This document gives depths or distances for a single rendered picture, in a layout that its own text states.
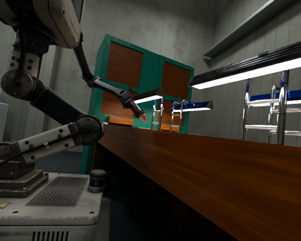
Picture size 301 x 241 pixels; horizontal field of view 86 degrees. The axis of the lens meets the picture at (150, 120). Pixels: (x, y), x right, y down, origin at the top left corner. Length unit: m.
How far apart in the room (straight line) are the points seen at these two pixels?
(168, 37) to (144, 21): 0.72
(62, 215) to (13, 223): 0.12
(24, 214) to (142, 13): 4.63
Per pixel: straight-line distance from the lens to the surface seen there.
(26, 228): 0.65
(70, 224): 0.62
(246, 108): 0.94
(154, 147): 0.61
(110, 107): 1.94
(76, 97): 4.02
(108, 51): 2.07
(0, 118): 4.03
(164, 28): 4.77
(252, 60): 0.79
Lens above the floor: 0.76
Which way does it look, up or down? 3 degrees up
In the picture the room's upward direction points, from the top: 7 degrees clockwise
